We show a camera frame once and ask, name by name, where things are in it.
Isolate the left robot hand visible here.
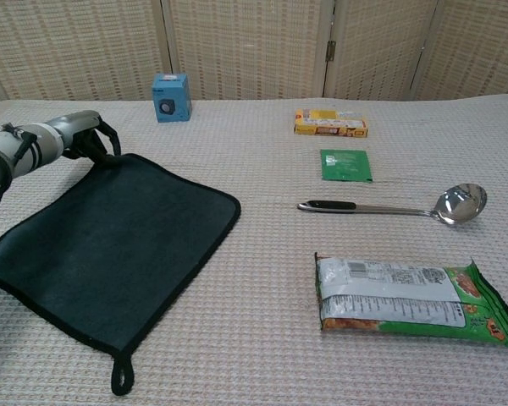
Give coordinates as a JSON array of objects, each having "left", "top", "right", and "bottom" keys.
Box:
[{"left": 41, "top": 110, "right": 122, "bottom": 168}]

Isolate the black square cloth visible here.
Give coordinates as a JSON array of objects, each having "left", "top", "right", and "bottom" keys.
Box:
[{"left": 0, "top": 152, "right": 242, "bottom": 397}]

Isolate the blue speaker box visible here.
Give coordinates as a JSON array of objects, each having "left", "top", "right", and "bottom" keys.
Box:
[{"left": 151, "top": 73, "right": 193, "bottom": 124}]

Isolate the yellow food box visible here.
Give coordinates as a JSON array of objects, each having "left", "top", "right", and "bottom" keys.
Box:
[{"left": 293, "top": 108, "right": 371, "bottom": 139}]

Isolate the green sachet packet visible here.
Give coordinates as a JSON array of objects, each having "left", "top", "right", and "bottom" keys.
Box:
[{"left": 319, "top": 148, "right": 374, "bottom": 184}]

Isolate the steel ladle black handle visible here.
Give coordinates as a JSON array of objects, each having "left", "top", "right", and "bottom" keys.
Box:
[{"left": 296, "top": 183, "right": 489, "bottom": 228}]

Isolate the green instant noodle packet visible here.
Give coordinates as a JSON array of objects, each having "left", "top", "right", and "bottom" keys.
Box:
[{"left": 314, "top": 252, "right": 508, "bottom": 349}]

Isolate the beige woven tablecloth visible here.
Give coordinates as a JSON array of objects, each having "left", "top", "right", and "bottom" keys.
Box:
[{"left": 0, "top": 93, "right": 508, "bottom": 406}]

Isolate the woven folding screen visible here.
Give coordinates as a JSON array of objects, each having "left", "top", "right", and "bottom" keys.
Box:
[{"left": 0, "top": 0, "right": 508, "bottom": 102}]

